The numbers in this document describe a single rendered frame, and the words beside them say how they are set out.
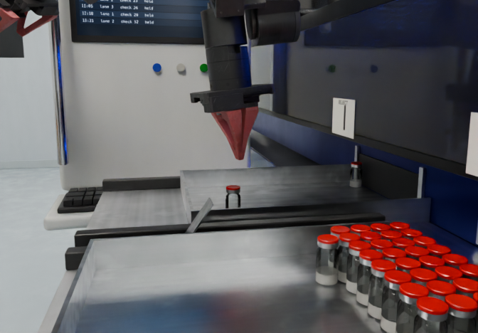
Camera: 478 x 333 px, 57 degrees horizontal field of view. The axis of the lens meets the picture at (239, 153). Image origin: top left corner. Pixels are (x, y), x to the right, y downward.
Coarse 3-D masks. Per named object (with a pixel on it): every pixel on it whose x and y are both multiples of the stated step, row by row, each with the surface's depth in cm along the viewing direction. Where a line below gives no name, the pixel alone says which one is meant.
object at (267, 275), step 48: (96, 240) 46; (144, 240) 47; (192, 240) 48; (240, 240) 49; (288, 240) 50; (96, 288) 42; (144, 288) 42; (192, 288) 42; (240, 288) 42; (288, 288) 42; (336, 288) 42
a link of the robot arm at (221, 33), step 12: (204, 12) 57; (252, 12) 57; (204, 24) 57; (216, 24) 56; (228, 24) 56; (240, 24) 57; (252, 24) 57; (204, 36) 58; (216, 36) 56; (228, 36) 56; (240, 36) 57; (252, 36) 58; (228, 48) 57
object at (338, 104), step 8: (336, 104) 74; (344, 104) 71; (352, 104) 68; (336, 112) 74; (352, 112) 68; (336, 120) 74; (352, 120) 68; (336, 128) 74; (352, 128) 68; (344, 136) 71; (352, 136) 68
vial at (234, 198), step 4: (228, 192) 63; (232, 192) 63; (236, 192) 63; (228, 196) 63; (232, 196) 63; (236, 196) 63; (228, 200) 63; (232, 200) 63; (236, 200) 63; (240, 200) 64; (228, 204) 63; (232, 204) 63; (236, 204) 63; (240, 204) 64
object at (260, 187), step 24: (240, 168) 83; (264, 168) 84; (288, 168) 85; (312, 168) 86; (336, 168) 87; (192, 192) 79; (216, 192) 79; (240, 192) 79; (264, 192) 79; (288, 192) 79; (312, 192) 79; (336, 192) 79; (360, 192) 79; (192, 216) 56; (216, 216) 57; (240, 216) 58; (264, 216) 58; (288, 216) 59; (408, 216) 62
